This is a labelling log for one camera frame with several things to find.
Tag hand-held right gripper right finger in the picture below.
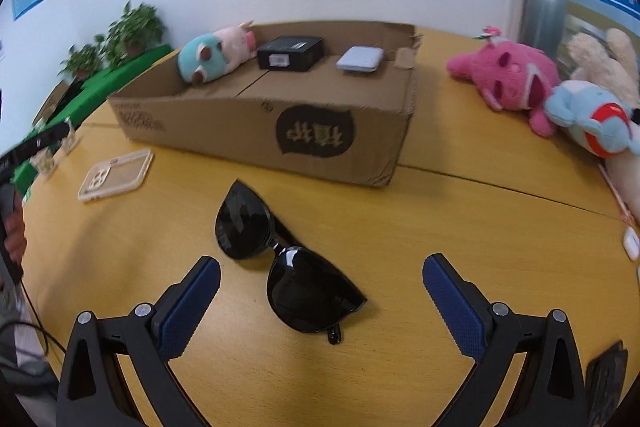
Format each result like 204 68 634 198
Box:
422 252 588 427

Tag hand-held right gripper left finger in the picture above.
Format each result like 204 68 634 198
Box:
56 255 222 427

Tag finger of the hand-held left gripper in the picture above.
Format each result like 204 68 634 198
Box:
0 121 72 170

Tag black sunglasses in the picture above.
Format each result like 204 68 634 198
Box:
215 179 368 346

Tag cardboard box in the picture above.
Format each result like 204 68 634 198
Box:
107 21 423 188

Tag wooden desktop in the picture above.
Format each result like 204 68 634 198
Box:
10 24 640 427

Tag person's left hand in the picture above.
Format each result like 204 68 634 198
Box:
2 194 26 260

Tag small clear display stand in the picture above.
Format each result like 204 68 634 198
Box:
61 119 83 155
31 147 63 180

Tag clear beige phone case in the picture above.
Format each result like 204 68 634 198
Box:
77 149 154 202

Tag green potted plant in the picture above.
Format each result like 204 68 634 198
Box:
59 36 108 80
105 1 166 60

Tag green cabinet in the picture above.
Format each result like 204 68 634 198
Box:
10 44 178 188

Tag dark wallet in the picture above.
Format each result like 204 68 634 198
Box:
584 341 629 427

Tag white earbud case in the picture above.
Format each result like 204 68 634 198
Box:
622 227 640 262

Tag pig plush with teal hat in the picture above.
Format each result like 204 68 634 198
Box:
177 21 258 86

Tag pink translucent pen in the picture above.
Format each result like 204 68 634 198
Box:
597 164 638 225

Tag white plush with black patches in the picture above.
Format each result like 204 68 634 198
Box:
605 107 640 228

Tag light blue plush red band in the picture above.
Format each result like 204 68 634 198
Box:
543 80 636 158

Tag pink bear plush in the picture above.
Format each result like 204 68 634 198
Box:
446 26 562 138

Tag light blue flat case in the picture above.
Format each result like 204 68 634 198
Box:
336 46 385 74

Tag black box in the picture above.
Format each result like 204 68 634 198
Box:
256 35 325 72

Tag cream fluffy plush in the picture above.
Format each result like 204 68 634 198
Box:
567 28 640 108

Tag dark cable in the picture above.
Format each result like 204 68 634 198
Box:
0 292 68 363

